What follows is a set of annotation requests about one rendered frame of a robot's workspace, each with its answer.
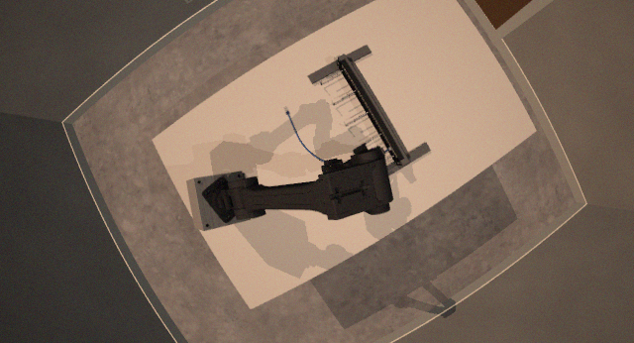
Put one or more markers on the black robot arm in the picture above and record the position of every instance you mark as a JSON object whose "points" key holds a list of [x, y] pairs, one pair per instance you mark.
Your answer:
{"points": [[366, 169]]}

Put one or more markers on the black patch panel rack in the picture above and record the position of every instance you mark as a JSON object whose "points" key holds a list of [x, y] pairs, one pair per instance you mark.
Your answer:
{"points": [[348, 68]]}

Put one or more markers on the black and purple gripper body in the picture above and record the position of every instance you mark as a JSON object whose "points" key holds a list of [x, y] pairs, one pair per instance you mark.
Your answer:
{"points": [[360, 148]]}

